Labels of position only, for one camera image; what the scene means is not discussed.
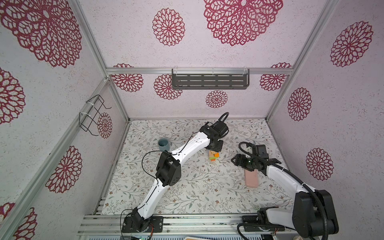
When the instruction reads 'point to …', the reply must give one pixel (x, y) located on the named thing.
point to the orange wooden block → (217, 154)
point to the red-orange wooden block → (213, 160)
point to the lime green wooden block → (211, 158)
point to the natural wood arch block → (211, 153)
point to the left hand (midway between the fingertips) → (215, 150)
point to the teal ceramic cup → (163, 144)
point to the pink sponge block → (251, 178)
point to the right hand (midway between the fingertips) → (236, 159)
